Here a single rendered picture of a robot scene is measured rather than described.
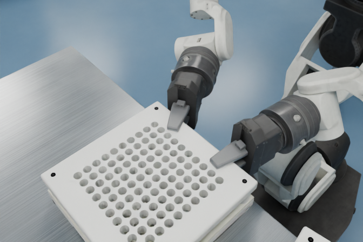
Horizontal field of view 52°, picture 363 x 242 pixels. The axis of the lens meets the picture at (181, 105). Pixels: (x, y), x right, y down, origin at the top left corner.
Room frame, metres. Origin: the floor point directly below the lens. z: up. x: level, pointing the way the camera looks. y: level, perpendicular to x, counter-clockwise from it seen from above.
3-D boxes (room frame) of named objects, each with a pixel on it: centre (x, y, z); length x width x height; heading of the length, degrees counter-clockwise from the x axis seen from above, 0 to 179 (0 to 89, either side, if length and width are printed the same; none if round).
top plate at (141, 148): (0.33, 0.05, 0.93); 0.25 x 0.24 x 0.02; 43
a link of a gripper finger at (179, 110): (0.45, 0.01, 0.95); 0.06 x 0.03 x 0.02; 165
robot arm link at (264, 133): (0.42, -0.15, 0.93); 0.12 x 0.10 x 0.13; 125
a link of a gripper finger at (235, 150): (0.37, -0.08, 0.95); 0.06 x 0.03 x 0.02; 125
